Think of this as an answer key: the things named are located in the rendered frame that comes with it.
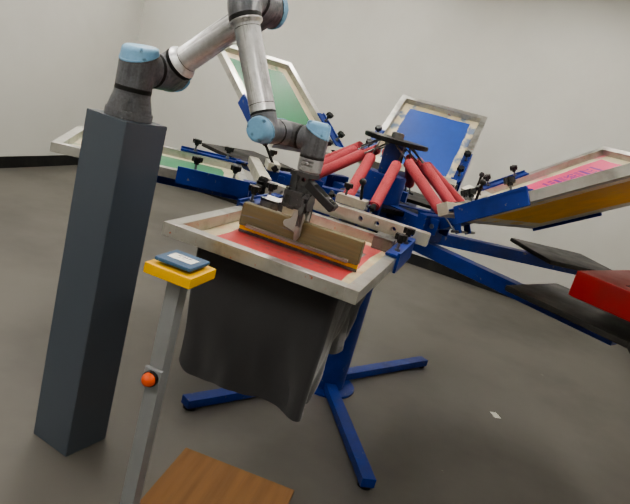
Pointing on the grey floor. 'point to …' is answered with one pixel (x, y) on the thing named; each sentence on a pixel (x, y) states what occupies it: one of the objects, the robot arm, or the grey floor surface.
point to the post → (177, 289)
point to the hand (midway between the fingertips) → (300, 236)
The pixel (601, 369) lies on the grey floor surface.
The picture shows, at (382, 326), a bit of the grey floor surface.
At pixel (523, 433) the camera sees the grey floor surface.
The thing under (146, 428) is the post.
